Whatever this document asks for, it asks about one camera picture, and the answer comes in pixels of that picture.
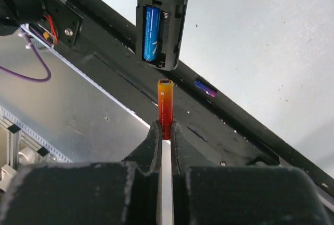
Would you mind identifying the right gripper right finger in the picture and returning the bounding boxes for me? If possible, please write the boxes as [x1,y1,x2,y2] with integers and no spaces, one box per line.
[171,122,331,224]

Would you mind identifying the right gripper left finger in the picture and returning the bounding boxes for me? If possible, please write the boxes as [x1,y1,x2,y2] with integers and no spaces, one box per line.
[1,121,162,224]

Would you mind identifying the red orange AAA battery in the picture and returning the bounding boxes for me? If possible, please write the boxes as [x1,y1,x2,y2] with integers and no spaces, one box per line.
[157,79,174,140]

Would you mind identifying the purple blue AAA battery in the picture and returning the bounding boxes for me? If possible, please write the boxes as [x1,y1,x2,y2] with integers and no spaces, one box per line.
[194,79,217,98]

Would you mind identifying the black remote control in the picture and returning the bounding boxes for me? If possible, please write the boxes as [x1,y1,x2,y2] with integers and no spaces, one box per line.
[135,0,188,71]

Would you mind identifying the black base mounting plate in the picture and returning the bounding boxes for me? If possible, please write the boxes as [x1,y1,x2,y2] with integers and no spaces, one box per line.
[43,0,333,198]

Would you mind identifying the white slotted cable duct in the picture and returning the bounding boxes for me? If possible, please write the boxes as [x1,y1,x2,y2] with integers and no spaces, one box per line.
[1,106,72,163]

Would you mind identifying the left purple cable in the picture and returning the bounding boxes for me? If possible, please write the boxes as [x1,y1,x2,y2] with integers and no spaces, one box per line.
[0,33,52,82]

